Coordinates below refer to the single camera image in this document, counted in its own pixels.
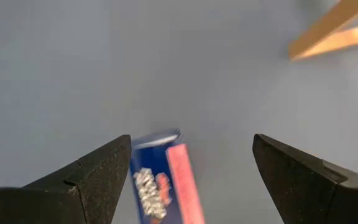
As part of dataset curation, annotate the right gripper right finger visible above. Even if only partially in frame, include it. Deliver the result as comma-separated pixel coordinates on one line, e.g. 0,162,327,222
252,133,358,224

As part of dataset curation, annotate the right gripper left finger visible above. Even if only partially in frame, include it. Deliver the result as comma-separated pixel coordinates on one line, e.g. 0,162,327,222
0,134,132,224

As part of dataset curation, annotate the blue Frosted Flakes cereal box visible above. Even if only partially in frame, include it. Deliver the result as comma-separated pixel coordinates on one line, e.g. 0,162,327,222
129,129,206,224

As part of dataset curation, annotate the wooden slatted shelf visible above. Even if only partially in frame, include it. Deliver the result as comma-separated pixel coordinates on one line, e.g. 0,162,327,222
288,0,358,62

